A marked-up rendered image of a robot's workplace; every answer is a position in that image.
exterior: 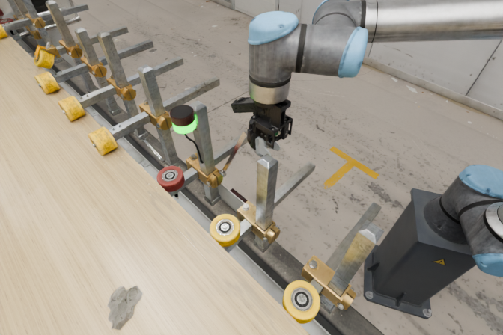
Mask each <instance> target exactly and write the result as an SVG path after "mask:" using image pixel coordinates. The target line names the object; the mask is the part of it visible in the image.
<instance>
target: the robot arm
mask: <svg viewBox="0 0 503 335"><path fill-rule="evenodd" d="M451 40H503V0H376V1H368V0H354V1H350V0H324V1H322V2H321V3H320V5H319V6H318V7H317V9H316V11H315V13H314V16H313V19H312V24H302V23H299V20H298V19H297V17H296V15H294V14H293V13H289V12H284V11H272V12H267V13H262V14H260V15H258V16H256V17H255V18H254V19H253V20H252V21H251V22H250V25H249V38H248V43H249V96H250V97H241V98H239V99H236V100H235V101H234V102H233V103H232V104H231V107H232V109H233V112H234V113H247V112H253V116H252V117H251V119H250V121H249V128H248V129H247V131H248V134H247V140H248V143H249V145H250V146H251V148H252V149H253V150H254V151H255V153H256V154H257V155H259V156H260V157H262V156H265V155H266V154H267V153H268V154H269V155H271V153H270V151H269V150H268V149H267V147H268V148H270V149H273V150H277V151H279V150H280V145H279V144H278V143H277V142H276V141H279V140H280V139H283V140H284V139H285V138H286V137H287V136H288V134H289V135H291V131H292V125H293V118H291V117H289V116H287V115H286V109H288V108H289V107H290V106H291V101H290V100H288V99H287V98H288V96H289V89H290V79H291V73H292V72H293V73H307V74H315V75H323V76H337V77H339V78H343V77H347V78H352V77H355V76H357V74H358V73H359V70H360V68H361V66H362V62H363V59H364V56H365V50H366V46H367V43H399V42H425V41H451ZM289 124H290V130H289ZM424 218H425V220H426V222H427V224H428V225H429V227H430V228H431V229H432V230H433V231H434V232H435V233H436V234H437V235H439V236H441V237H442V238H444V239H445V240H448V241H450V242H453V243H456V244H461V245H466V244H468V245H469V249H470V251H471V253H472V258H473V259H474V261H475V263H476V265H477V267H478V268H479V269H480V270H481V271H482V272H484V273H486V274H489V275H492V276H497V277H503V171H502V170H499V169H497V168H494V167H491V166H488V165H469V166H468V167H466V168H465V169H464V170H463V171H462V172H460V173H459V175H458V177H457V178H456V179H455V180H454V181H453V182H452V183H451V185H450V186H449V187H448V189H447V190H446V191H445V193H444V194H443V195H442V196H440V197H437V198H434V199H432V200H431V201H430V202H429V203H428V204H427V205H426V206H425V207H424Z"/></svg>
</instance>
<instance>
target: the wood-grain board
mask: <svg viewBox="0 0 503 335"><path fill-rule="evenodd" d="M6 33H7V32H6ZM45 72H46V71H45V70H44V69H43V68H42V67H38V66H36V65H35V64H34V59H33V58H32V57H31V56H30V55H29V54H28V53H27V52H26V51H25V50H24V49H23V48H22V47H21V46H20V45H19V44H18V43H17V42H16V41H15V40H14V39H13V38H12V37H11V36H10V35H9V34H8V33H7V37H5V38H2V39H0V335H310V334H309V333H308V332H307V331H306V330H305V329H304V328H303V327H302V326H301V325H300V324H299V323H298V322H297V321H296V320H295V319H294V318H293V317H292V316H291V315H290V314H289V313H288V312H287V311H286V310H285V309H284V308H283V307H282V306H281V305H280V304H279V303H278V302H277V301H276V300H275V299H274V298H273V297H272V296H271V295H270V294H269V293H268V292H267V291H266V290H265V289H264V288H263V287H262V286H261V285H260V284H259V283H258V282H257V281H256V280H255V279H254V278H253V277H252V276H251V275H250V274H249V273H248V272H247V271H246V270H245V269H244V268H243V267H242V266H241V265H240V264H239V263H238V262H237V261H236V260H235V259H234V258H233V257H232V256H231V255H230V254H229V253H228V252H227V251H226V250H225V249H224V248H223V247H222V246H221V245H220V244H219V243H218V242H217V241H216V240H215V239H214V238H213V237H212V236H211V235H210V234H209V233H208V232H207V231H206V230H205V229H204V228H203V227H202V226H201V225H200V224H199V223H198V222H197V221H196V220H195V219H194V218H193V217H192V216H191V215H190V214H189V213H188V212H187V211H186V210H185V209H184V208H183V207H182V206H181V205H180V204H179V203H178V202H177V201H176V200H175V199H174V198H173V197H172V196H171V195H170V194H169V193H168V192H167V191H166V190H165V189H164V188H163V187H162V186H161V185H160V184H159V183H158V182H157V181H156V180H155V179H154V178H153V177H152V176H151V175H150V174H149V173H148V172H147V171H146V170H145V169H144V168H143V167H142V166H141V165H140V164H139V163H138V162H137V161H136V160H135V159H134V158H133V157H132V156H131V155H130V154H129V153H128V152H127V151H126V150H125V149H124V148H123V147H122V146H121V145H120V144H119V143H118V142H117V141H116V143H117V145H118V147H117V148H115V149H113V150H112V151H110V152H108V153H106V154H105V155H103V156H102V155H100V154H99V153H98V151H97V150H96V149H95V148H94V146H93V145H92V143H91V141H90V139H89V137H88V134H89V133H91V132H93V131H95V130H97V129H100V128H102V126H101V125H100V124H99V123H98V122H97V121H96V120H95V119H94V118H93V117H92V116H91V115H90V114H89V113H88V112H87V111H86V110H85V109H84V111H85V115H84V116H82V117H80V118H77V119H75V120H73V121H70V120H69V119H68V118H67V117H66V115H65V114H64V113H63V112H62V110H61V108H60V106H59V104H58V101H61V100H63V99H66V98H68V97H70V95H69V94H68V93H67V92H66V91H65V90H64V89H63V88H62V87H61V86H60V85H59V84H58V86H59V87H60V90H57V91H54V92H52V93H49V94H45V93H44V92H43V90H42V89H41V87H39V85H38V83H37V81H36V79H35V76H36V75H39V74H41V73H45ZM120 286H124V287H125V290H128V289H130V288H131V287H133V286H138V288H139V290H141V291H142V293H143V294H142V297H141V300H140V301H138V303H137V304H136V305H135V306H134V310H133V312H134V313H133V314H134V315H133V316H132V317H131V319H129V320H128V321H127V322H125V324H124V326H122V328H121V329H120V330H117V329H114V328H112V323H111V322H110V321H108V317H109V314H110V309H109V308H108V307H107V306H108V302H109V298H110V295H111V294H112V293H114V291H115V290H116V289H117V288H119V287H120Z"/></svg>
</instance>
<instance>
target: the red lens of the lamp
mask: <svg viewBox="0 0 503 335"><path fill-rule="evenodd" d="M188 106H189V105H188ZM189 107H191V106H189ZM174 108H175V107H174ZM191 108H192V107H191ZM171 111H172V109H171ZM171 111H170V117H171V122H172V123H173V124H174V125H175V126H188V125H189V124H191V123H193V122H194V120H195V113H194V109H193V108H192V114H191V115H190V116H189V117H186V118H183V119H177V118H174V117H172V116H171Z"/></svg>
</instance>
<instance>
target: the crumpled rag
mask: <svg viewBox="0 0 503 335"><path fill-rule="evenodd" d="M142 294H143V293H142V291H141V290H139V288H138V286H133V287H131V288H130V289H128V290H125V287H124V286H120V287H119V288H117V289H116V290H115V291H114V293H112V294H111V295H110V298H109V302H108V306H107V307H108V308H109V309H110V314H109V317H108V321H110V322H111V323H112V328H114V329H117V330H120V329H121V328H122V326H124V324H125V322H127V321H128V320H129V319H131V317H132V316H133V315H134V314H133V313H134V312H133V310H134V306H135V305H136V304H137V303H138V301H140V300H141V297H142Z"/></svg>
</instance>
